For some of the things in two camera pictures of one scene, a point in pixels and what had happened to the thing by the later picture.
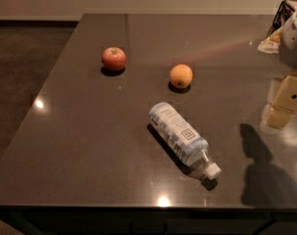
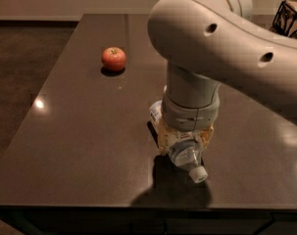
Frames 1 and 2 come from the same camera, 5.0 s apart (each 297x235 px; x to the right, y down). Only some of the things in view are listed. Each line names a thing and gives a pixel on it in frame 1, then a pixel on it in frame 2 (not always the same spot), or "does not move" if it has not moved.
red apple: x=114 y=59 does not move
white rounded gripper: x=294 y=39 to x=188 y=116
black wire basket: x=284 y=12 does not move
